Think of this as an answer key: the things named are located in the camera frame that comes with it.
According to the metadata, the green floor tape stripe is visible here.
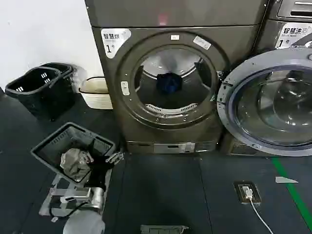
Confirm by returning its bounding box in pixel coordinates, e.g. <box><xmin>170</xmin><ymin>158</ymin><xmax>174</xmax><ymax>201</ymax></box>
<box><xmin>271</xmin><ymin>157</ymin><xmax>312</xmax><ymax>228</ymax></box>

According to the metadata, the grey plastic laundry basket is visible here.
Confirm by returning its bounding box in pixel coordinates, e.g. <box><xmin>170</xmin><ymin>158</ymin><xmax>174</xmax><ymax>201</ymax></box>
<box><xmin>30</xmin><ymin>121</ymin><xmax>117</xmax><ymax>217</ymax></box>

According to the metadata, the white power plug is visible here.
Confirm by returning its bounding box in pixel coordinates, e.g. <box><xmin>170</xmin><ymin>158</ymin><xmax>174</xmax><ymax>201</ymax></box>
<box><xmin>244</xmin><ymin>186</ymin><xmax>254</xmax><ymax>201</ymax></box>

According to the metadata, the grey dryer with round opening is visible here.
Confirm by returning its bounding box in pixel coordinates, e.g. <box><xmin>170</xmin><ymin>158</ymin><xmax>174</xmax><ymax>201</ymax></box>
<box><xmin>84</xmin><ymin>0</ymin><xmax>269</xmax><ymax>155</ymax></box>

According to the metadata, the white plastic laundry basket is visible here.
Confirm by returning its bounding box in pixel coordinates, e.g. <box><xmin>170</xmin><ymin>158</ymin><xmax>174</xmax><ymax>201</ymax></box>
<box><xmin>78</xmin><ymin>77</ymin><xmax>114</xmax><ymax>110</ymax></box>

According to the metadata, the grey washing machine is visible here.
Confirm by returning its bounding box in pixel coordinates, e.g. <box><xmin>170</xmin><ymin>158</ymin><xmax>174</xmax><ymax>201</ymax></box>
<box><xmin>220</xmin><ymin>0</ymin><xmax>312</xmax><ymax>156</ymax></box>

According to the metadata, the round glass dryer door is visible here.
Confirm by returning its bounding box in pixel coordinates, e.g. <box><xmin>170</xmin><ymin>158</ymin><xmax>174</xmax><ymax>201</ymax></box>
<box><xmin>216</xmin><ymin>45</ymin><xmax>312</xmax><ymax>157</ymax></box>

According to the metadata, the white power cable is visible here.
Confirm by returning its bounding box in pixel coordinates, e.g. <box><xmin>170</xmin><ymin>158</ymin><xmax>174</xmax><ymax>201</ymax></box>
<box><xmin>250</xmin><ymin>198</ymin><xmax>273</xmax><ymax>234</ymax></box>

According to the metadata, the white washer label sticker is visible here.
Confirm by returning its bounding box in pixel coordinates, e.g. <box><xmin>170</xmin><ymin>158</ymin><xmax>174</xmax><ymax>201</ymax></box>
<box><xmin>275</xmin><ymin>22</ymin><xmax>312</xmax><ymax>49</ymax></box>

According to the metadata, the grey floor tape piece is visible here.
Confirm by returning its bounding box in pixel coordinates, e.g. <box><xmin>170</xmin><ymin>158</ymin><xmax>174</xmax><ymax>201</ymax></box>
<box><xmin>275</xmin><ymin>176</ymin><xmax>299</xmax><ymax>184</ymax></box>

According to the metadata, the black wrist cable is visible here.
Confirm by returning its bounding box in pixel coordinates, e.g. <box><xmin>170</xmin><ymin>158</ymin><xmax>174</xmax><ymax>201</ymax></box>
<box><xmin>48</xmin><ymin>201</ymin><xmax>88</xmax><ymax>219</ymax></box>

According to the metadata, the white dryer label sticker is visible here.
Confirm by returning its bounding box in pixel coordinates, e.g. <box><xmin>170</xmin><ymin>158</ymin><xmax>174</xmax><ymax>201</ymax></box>
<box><xmin>100</xmin><ymin>28</ymin><xmax>132</xmax><ymax>59</ymax></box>

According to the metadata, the metal floor socket box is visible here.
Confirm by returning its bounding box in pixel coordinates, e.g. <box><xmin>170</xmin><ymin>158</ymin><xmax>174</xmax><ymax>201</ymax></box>
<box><xmin>233</xmin><ymin>181</ymin><xmax>262</xmax><ymax>204</ymax></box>

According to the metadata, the dark blue garment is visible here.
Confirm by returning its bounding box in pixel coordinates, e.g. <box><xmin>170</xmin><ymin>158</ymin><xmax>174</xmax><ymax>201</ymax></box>
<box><xmin>156</xmin><ymin>72</ymin><xmax>183</xmax><ymax>95</ymax></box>

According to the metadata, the black plastic laundry basket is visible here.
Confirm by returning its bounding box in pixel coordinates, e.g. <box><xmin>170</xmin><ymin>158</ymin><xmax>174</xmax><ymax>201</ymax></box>
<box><xmin>5</xmin><ymin>67</ymin><xmax>76</xmax><ymax>122</ymax></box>
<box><xmin>40</xmin><ymin>62</ymin><xmax>74</xmax><ymax>76</ymax></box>

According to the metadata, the grey crumpled garment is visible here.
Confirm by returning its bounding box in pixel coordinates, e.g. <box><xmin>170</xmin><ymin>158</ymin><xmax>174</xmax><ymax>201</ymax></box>
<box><xmin>59</xmin><ymin>148</ymin><xmax>95</xmax><ymax>183</ymax></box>

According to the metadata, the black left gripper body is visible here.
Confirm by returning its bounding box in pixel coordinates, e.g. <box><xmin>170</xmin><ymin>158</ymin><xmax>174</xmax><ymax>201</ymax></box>
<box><xmin>88</xmin><ymin>156</ymin><xmax>114</xmax><ymax>191</ymax></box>

